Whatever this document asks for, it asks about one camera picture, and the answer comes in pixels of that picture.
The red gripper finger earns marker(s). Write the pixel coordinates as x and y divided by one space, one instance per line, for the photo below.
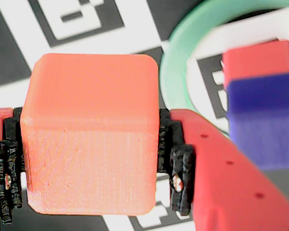
231 187
3 156

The blue cube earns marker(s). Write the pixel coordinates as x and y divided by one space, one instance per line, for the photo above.
265 120

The orange cube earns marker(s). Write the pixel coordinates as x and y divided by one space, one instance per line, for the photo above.
91 132

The red cube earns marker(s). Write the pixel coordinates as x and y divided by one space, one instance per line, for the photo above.
257 62

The black white checkerboard marker mat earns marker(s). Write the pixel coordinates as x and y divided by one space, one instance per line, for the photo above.
21 60

